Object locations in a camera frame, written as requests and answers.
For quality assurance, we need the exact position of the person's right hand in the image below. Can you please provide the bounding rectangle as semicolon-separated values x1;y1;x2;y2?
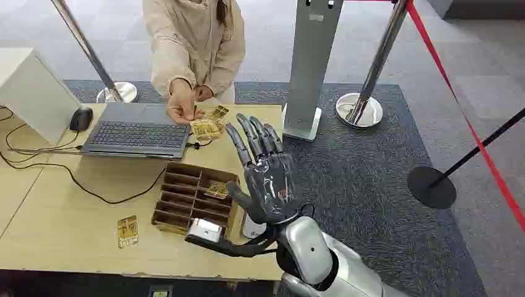
166;77;206;126

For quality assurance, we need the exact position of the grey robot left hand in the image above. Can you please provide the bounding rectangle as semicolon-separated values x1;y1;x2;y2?
224;113;302;225

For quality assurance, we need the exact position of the person's left hand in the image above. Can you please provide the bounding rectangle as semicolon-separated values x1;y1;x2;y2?
194;85;214;103

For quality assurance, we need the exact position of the gold patterned card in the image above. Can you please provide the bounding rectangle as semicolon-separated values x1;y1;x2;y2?
207;105;231;124
204;180;230;201
189;118;227;142
116;215;140;249

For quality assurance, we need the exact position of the white round device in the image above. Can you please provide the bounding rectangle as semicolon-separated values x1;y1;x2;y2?
241;210;268;240

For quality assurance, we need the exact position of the grey laptop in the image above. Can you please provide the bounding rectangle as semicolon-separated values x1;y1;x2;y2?
80;102;193;160

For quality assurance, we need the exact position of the person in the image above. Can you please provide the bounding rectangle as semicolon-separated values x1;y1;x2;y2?
142;0;247;105

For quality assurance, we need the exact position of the wooden card box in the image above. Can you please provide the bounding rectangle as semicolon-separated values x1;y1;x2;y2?
150;161;241;239

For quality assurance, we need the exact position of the black computer mouse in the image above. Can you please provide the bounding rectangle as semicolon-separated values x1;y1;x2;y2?
69;106;94;132

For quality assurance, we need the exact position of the grey kiosk stand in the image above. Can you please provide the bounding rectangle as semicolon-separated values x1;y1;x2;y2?
282;0;345;143

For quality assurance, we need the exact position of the white box-shaped cabinet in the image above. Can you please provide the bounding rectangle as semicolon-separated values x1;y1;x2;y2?
0;47;83;145

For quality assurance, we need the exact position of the grey floor socket box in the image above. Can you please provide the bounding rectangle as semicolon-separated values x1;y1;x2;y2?
147;284;175;297

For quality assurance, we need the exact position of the red barrier belt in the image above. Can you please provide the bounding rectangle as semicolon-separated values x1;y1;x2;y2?
344;0;525;235

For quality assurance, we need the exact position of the black laptop plug cable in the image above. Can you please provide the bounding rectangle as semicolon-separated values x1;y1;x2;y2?
185;138;215;151

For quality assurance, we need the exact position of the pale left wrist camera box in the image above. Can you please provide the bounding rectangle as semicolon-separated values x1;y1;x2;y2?
185;218;226;244

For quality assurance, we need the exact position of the chrome stanchion post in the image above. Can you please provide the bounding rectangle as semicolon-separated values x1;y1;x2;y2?
50;0;139;105
335;0;410;129

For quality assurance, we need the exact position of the long black cable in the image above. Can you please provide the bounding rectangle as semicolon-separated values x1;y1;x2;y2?
0;150;167;205

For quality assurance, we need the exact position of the black stanchion post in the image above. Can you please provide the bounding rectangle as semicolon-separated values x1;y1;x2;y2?
406;106;525;210

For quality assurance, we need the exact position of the black mouse cable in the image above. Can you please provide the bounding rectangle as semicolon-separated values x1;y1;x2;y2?
4;123;81;164

